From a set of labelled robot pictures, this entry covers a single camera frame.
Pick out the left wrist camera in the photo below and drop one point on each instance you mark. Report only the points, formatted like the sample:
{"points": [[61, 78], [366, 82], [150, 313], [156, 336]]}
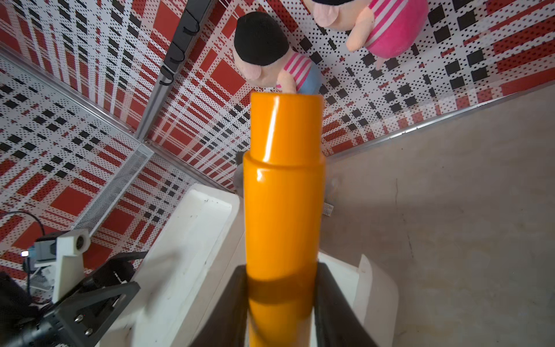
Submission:
{"points": [[59, 257]]}

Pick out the boy doll pink shirt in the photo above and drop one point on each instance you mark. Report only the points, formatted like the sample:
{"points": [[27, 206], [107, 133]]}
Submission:
{"points": [[385, 28]]}

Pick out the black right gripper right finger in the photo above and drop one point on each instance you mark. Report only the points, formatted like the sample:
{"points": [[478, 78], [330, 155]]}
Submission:
{"points": [[335, 321]]}

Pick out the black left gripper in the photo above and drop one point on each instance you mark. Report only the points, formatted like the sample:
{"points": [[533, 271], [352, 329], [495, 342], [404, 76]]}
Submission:
{"points": [[79, 320]]}

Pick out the white three-drawer cabinet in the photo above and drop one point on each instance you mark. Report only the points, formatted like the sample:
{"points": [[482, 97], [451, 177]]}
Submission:
{"points": [[185, 271]]}

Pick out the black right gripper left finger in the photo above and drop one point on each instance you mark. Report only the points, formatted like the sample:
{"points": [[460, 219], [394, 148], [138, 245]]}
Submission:
{"points": [[227, 324]]}

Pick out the boy doll striped shirt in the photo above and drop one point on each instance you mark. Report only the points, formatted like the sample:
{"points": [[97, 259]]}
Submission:
{"points": [[265, 58]]}

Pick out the white drawer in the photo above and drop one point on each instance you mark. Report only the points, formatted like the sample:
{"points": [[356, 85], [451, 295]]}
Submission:
{"points": [[370, 292]]}

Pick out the grey plush toy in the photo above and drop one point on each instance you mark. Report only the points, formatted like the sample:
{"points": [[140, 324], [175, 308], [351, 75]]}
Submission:
{"points": [[238, 181]]}

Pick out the black hook rail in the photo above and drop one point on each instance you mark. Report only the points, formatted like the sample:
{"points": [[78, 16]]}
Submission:
{"points": [[187, 32]]}

